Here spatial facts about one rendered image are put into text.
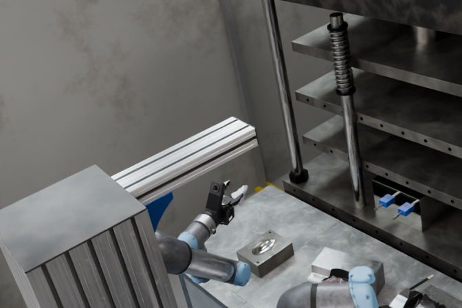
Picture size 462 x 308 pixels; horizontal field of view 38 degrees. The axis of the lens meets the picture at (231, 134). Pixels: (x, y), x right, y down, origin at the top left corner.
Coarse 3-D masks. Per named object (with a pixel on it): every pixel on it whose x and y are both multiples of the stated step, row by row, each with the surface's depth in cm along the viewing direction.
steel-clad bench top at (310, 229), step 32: (256, 224) 323; (288, 224) 318; (320, 224) 313; (224, 256) 307; (384, 256) 286; (224, 288) 288; (256, 288) 284; (288, 288) 280; (384, 288) 269; (416, 288) 266; (448, 288) 263
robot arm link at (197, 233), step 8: (192, 224) 217; (200, 224) 216; (184, 232) 213; (192, 232) 213; (200, 232) 214; (208, 232) 217; (184, 240) 210; (192, 240) 211; (200, 240) 213; (200, 248) 214
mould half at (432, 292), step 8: (432, 288) 256; (400, 296) 245; (432, 296) 252; (440, 296) 252; (448, 296) 251; (392, 304) 245; (400, 304) 243; (424, 304) 240; (440, 304) 248; (448, 304) 248; (456, 304) 247
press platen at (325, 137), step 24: (336, 120) 346; (312, 144) 336; (336, 144) 326; (360, 144) 321; (384, 144) 317; (408, 144) 313; (384, 168) 300; (408, 168) 296; (432, 168) 293; (456, 168) 289; (432, 192) 281; (456, 192) 275
